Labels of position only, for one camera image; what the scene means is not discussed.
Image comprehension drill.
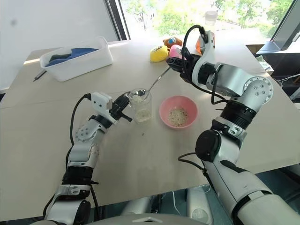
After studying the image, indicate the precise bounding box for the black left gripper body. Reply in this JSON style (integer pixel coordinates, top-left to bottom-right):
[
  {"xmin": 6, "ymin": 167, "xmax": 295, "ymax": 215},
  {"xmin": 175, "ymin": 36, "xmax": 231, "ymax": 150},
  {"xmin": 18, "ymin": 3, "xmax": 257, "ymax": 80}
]
[{"xmin": 109, "ymin": 95, "xmax": 129, "ymax": 120}]

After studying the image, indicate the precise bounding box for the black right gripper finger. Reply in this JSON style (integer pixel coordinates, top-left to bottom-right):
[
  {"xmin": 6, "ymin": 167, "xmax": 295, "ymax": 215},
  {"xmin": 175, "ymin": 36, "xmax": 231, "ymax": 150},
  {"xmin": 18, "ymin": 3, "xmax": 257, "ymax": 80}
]
[
  {"xmin": 169, "ymin": 65, "xmax": 188, "ymax": 79},
  {"xmin": 165, "ymin": 57, "xmax": 186, "ymax": 68}
]

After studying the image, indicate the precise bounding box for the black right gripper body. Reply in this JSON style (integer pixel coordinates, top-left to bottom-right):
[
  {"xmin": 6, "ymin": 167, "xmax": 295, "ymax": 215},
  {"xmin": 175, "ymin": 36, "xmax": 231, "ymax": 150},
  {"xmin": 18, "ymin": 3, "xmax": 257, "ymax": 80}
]
[{"xmin": 174, "ymin": 53, "xmax": 200, "ymax": 82}]

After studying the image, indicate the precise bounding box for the clear glass jar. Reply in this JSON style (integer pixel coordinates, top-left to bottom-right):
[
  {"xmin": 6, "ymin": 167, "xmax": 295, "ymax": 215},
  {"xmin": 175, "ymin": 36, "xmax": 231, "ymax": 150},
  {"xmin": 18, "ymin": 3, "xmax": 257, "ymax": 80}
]
[{"xmin": 128, "ymin": 87, "xmax": 152, "ymax": 124}]

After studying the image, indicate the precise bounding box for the metal spoon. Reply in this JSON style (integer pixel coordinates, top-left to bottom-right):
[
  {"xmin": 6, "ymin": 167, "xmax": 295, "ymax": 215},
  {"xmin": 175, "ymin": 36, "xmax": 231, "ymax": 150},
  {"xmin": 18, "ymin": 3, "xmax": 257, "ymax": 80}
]
[{"xmin": 131, "ymin": 66, "xmax": 172, "ymax": 98}]

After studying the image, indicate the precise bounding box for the oatmeal inside glass mug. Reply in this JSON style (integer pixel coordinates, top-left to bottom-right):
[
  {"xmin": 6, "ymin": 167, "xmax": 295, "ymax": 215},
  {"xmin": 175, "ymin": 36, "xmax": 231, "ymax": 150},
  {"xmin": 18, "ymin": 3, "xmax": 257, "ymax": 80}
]
[{"xmin": 131, "ymin": 95, "xmax": 151, "ymax": 122}]

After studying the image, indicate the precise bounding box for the pink bowl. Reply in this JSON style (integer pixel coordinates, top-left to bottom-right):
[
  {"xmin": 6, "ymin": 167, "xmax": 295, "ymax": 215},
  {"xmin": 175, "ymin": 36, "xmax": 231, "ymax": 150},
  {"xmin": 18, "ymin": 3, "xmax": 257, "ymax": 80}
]
[{"xmin": 158, "ymin": 95, "xmax": 199, "ymax": 129}]

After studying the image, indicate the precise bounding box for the oatmeal heap of the bowl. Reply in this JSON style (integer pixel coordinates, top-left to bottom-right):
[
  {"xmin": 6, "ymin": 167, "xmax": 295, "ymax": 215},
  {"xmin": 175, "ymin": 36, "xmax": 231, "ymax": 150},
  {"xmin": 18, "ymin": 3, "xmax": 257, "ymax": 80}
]
[{"xmin": 167, "ymin": 106, "xmax": 189, "ymax": 126}]

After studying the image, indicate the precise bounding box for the pink plush toy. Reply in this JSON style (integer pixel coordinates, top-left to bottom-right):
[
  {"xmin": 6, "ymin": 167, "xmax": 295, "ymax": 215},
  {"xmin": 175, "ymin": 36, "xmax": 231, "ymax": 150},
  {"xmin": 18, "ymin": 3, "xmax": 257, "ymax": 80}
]
[{"xmin": 169, "ymin": 44, "xmax": 186, "ymax": 60}]

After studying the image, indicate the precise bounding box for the yellow plush toy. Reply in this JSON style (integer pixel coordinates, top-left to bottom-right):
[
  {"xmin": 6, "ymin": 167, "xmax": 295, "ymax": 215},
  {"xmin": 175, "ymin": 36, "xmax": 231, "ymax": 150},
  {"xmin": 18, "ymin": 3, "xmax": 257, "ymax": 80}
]
[{"xmin": 150, "ymin": 45, "xmax": 170, "ymax": 63}]

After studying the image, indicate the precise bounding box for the brown plush toy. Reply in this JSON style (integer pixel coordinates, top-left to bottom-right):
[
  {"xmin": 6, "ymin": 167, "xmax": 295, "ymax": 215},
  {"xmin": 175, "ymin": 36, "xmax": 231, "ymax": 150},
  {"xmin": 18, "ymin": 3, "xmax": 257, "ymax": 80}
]
[{"xmin": 163, "ymin": 37, "xmax": 183, "ymax": 49}]

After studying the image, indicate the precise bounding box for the clear jar with lid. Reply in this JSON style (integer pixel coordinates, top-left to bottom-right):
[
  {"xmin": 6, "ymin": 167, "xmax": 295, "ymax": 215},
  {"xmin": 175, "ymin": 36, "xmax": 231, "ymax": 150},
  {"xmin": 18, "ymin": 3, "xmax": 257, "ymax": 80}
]
[{"xmin": 203, "ymin": 10, "xmax": 218, "ymax": 32}]

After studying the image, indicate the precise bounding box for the white plastic bin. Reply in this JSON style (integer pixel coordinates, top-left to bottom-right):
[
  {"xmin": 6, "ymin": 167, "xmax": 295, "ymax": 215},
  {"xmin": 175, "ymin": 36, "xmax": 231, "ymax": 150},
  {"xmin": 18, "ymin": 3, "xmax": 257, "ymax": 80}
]
[{"xmin": 39, "ymin": 36, "xmax": 114, "ymax": 83}]

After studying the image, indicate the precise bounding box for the blue cloth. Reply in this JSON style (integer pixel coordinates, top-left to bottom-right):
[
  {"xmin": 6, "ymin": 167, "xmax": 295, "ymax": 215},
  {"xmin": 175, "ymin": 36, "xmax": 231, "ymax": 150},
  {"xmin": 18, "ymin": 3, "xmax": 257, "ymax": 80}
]
[{"xmin": 45, "ymin": 47, "xmax": 99, "ymax": 68}]

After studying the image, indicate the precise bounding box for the cardboard box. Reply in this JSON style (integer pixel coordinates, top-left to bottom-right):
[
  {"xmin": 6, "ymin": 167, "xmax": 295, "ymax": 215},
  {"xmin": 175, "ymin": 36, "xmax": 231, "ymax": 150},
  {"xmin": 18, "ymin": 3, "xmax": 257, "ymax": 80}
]
[{"xmin": 245, "ymin": 43, "xmax": 267, "ymax": 55}]

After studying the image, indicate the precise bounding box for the dark pen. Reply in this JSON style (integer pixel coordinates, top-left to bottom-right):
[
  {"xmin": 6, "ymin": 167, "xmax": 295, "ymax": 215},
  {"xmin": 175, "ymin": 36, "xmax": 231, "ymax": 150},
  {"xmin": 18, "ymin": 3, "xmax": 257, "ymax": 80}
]
[{"xmin": 32, "ymin": 69, "xmax": 48, "ymax": 82}]

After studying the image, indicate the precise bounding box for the black monitor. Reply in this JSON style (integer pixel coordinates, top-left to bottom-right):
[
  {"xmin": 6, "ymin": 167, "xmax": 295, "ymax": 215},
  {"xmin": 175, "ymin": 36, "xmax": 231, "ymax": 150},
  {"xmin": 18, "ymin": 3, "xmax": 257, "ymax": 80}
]
[{"xmin": 255, "ymin": 24, "xmax": 300, "ymax": 75}]

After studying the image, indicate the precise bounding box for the grey rounded robot body shell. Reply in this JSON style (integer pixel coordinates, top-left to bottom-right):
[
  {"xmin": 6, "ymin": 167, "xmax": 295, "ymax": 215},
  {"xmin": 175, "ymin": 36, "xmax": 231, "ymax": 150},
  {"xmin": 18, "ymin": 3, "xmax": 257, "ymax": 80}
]
[{"xmin": 29, "ymin": 196, "xmax": 171, "ymax": 225}]

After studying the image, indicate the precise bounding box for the grey rounded robot leg shell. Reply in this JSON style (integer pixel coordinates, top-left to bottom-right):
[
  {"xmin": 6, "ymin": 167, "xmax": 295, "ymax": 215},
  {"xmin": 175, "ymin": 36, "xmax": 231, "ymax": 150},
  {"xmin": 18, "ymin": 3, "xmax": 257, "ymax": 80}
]
[{"xmin": 187, "ymin": 184, "xmax": 214, "ymax": 225}]

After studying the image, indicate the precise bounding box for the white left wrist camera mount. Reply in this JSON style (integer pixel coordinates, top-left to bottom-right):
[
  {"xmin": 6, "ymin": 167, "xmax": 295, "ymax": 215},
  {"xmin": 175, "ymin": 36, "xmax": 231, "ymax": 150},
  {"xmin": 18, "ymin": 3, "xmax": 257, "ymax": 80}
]
[{"xmin": 90, "ymin": 92, "xmax": 118, "ymax": 124}]

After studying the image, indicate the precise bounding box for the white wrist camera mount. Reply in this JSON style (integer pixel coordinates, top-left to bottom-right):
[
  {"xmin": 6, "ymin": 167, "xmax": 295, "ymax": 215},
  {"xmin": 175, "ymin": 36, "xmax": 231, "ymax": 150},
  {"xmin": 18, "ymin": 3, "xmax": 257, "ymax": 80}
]
[
  {"xmin": 90, "ymin": 92, "xmax": 118, "ymax": 124},
  {"xmin": 191, "ymin": 30, "xmax": 216, "ymax": 85}
]

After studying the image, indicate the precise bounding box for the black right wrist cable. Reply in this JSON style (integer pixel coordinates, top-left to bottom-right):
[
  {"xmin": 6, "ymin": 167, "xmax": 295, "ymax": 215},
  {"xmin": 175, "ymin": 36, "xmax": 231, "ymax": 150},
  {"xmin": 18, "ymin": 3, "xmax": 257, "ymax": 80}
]
[{"xmin": 181, "ymin": 25, "xmax": 233, "ymax": 105}]

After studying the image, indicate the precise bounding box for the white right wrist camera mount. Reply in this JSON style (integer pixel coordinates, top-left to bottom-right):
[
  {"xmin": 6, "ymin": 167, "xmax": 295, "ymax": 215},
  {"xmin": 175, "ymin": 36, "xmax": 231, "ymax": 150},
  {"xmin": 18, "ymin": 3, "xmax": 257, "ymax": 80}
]
[{"xmin": 191, "ymin": 30, "xmax": 216, "ymax": 85}]

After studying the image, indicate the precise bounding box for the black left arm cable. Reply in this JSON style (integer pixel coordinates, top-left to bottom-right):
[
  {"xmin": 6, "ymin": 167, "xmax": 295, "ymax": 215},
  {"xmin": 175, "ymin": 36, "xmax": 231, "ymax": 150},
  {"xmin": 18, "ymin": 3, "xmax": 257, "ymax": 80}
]
[{"xmin": 69, "ymin": 93, "xmax": 92, "ymax": 147}]

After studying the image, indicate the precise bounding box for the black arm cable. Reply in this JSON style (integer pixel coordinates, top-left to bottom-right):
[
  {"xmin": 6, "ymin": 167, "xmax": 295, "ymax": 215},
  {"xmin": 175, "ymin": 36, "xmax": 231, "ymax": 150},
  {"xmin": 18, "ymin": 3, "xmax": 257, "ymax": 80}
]
[
  {"xmin": 69, "ymin": 93, "xmax": 92, "ymax": 147},
  {"xmin": 177, "ymin": 152, "xmax": 211, "ymax": 187}
]

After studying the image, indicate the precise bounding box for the black window frame post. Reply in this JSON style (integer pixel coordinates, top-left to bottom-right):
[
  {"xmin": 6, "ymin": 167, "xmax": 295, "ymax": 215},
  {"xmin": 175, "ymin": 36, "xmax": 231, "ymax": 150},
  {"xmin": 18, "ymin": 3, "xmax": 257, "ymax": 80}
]
[{"xmin": 105, "ymin": 0, "xmax": 131, "ymax": 41}]

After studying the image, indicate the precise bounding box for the black right upper arm cable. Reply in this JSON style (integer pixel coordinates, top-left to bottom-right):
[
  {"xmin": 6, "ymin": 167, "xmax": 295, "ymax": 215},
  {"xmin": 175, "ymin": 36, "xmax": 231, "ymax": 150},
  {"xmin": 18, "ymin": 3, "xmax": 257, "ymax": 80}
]
[{"xmin": 177, "ymin": 152, "xmax": 211, "ymax": 187}]

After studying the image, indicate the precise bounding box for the thin white cable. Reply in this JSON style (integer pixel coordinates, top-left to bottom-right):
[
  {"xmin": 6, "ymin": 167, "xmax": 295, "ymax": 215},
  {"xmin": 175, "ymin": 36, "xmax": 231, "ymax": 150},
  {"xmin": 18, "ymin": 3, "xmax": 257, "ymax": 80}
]
[{"xmin": 172, "ymin": 190, "xmax": 179, "ymax": 214}]

